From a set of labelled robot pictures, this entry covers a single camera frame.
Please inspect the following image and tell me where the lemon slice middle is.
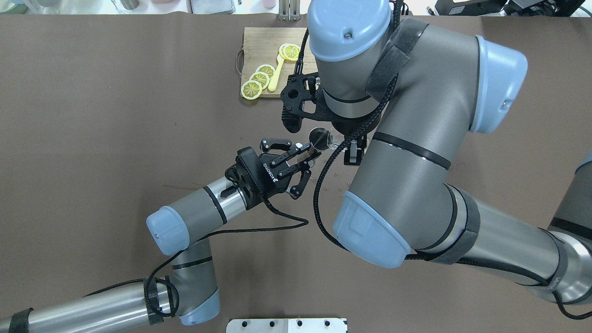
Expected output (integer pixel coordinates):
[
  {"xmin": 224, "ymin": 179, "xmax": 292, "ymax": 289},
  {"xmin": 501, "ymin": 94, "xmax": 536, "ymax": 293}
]
[{"xmin": 250, "ymin": 71, "xmax": 271, "ymax": 90}]

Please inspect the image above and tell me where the lemon slice on spoon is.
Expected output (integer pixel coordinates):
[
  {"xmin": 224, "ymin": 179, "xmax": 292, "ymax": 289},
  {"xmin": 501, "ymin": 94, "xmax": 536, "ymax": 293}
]
[{"xmin": 279, "ymin": 43, "xmax": 301, "ymax": 62}]

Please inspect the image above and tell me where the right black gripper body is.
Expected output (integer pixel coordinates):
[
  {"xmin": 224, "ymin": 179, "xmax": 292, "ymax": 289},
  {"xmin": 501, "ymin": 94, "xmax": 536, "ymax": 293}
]
[{"xmin": 333, "ymin": 122, "xmax": 379, "ymax": 165}]

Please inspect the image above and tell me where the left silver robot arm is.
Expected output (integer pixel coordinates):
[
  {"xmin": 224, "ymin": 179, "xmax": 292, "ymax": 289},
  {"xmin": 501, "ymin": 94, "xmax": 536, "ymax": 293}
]
[{"xmin": 1, "ymin": 138, "xmax": 322, "ymax": 333}]

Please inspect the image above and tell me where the steel jigger measuring cup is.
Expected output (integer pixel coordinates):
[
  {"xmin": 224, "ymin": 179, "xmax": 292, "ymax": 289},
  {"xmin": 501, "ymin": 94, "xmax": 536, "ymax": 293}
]
[{"xmin": 296, "ymin": 142, "xmax": 321, "ymax": 168}]

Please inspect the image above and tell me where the clear glass cup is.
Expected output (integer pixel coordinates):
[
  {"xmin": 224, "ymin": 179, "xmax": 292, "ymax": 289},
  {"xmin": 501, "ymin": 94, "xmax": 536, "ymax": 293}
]
[{"xmin": 308, "ymin": 127, "xmax": 335, "ymax": 151}]

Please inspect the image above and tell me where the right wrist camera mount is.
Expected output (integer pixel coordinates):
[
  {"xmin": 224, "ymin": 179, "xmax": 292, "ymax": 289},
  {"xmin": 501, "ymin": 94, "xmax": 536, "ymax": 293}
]
[{"xmin": 280, "ymin": 72, "xmax": 338, "ymax": 133}]

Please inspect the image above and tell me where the bamboo cutting board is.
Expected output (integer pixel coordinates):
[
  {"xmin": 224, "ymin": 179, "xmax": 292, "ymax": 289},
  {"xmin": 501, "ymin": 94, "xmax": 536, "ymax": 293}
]
[{"xmin": 239, "ymin": 27, "xmax": 318, "ymax": 98}]

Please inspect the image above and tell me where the aluminium frame post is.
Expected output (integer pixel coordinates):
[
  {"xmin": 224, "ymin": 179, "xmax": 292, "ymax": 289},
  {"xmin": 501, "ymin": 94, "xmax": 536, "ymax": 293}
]
[{"xmin": 277, "ymin": 0, "xmax": 302, "ymax": 21}]

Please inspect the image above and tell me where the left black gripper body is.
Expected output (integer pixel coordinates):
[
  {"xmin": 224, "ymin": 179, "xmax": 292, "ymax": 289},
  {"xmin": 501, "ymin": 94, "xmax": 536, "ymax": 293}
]
[{"xmin": 225, "ymin": 146, "xmax": 290, "ymax": 210}]

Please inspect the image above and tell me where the yellow plastic spoon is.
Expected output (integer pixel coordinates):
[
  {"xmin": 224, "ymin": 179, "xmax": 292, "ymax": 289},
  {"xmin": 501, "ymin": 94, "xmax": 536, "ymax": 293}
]
[{"xmin": 268, "ymin": 51, "xmax": 285, "ymax": 92}]

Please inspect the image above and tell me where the lemon slice near spoon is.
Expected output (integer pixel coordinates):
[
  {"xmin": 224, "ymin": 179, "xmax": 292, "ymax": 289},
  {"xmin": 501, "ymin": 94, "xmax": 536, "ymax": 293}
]
[{"xmin": 256, "ymin": 64, "xmax": 275, "ymax": 78}]

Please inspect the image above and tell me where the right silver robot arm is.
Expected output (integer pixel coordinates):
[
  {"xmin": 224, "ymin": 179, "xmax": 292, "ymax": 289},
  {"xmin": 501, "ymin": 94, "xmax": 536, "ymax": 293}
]
[{"xmin": 308, "ymin": 0, "xmax": 591, "ymax": 305}]

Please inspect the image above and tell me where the grey metal tray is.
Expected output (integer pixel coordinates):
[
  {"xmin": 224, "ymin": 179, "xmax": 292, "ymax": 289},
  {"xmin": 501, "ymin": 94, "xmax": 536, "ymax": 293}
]
[{"xmin": 190, "ymin": 0, "xmax": 235, "ymax": 15}]

